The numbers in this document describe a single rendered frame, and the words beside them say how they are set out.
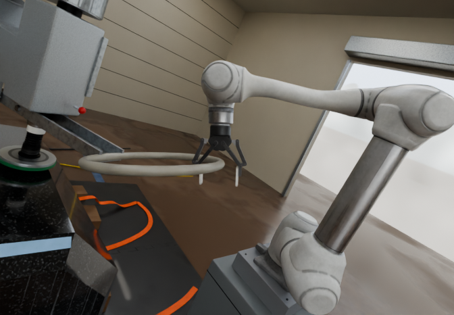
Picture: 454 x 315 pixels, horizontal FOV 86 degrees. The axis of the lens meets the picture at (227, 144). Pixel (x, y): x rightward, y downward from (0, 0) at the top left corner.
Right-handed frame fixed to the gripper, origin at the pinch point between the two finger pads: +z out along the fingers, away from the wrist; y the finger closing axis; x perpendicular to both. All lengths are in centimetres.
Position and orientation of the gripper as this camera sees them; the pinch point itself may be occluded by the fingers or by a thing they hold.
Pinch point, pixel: (218, 181)
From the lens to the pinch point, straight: 89.3
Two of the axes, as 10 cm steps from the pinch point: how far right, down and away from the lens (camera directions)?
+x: -0.9, 0.5, -9.9
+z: -0.3, 10.0, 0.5
